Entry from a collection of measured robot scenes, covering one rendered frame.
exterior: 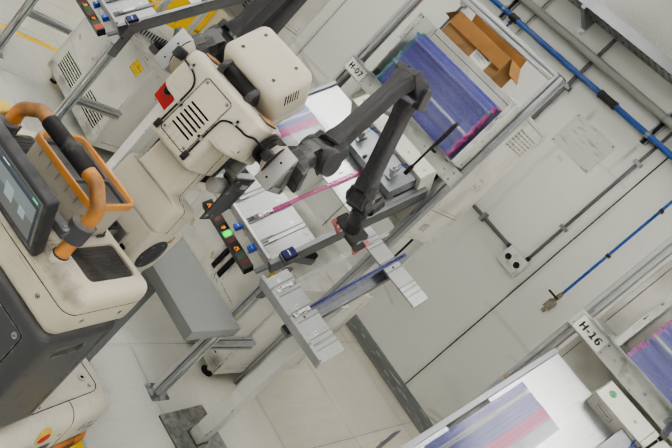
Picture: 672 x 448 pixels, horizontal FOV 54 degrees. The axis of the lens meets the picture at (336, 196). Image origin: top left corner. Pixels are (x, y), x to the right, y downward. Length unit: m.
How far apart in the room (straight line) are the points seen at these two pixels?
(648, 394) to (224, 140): 1.57
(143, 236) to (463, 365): 2.68
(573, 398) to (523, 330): 1.61
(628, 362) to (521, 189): 1.88
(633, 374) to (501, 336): 1.71
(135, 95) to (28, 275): 2.16
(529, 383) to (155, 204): 1.36
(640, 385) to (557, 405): 0.27
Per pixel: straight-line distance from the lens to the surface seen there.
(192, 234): 3.04
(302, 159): 1.65
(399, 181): 2.56
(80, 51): 3.98
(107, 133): 3.67
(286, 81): 1.64
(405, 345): 4.23
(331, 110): 2.85
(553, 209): 4.01
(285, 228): 2.45
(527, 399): 2.33
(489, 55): 3.07
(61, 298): 1.44
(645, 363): 2.37
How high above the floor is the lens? 1.64
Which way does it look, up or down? 15 degrees down
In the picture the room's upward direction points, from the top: 45 degrees clockwise
